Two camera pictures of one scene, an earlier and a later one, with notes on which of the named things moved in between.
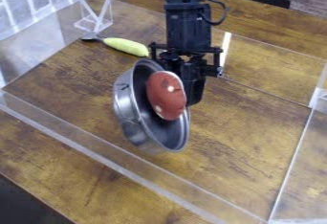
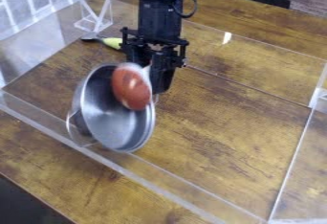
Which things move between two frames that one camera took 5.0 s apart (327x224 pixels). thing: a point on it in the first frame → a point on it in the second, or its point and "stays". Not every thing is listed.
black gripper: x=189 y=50 → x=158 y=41
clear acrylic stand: x=93 y=21 stays
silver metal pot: x=141 y=123 → x=102 y=123
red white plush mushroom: x=168 y=97 → x=133 y=85
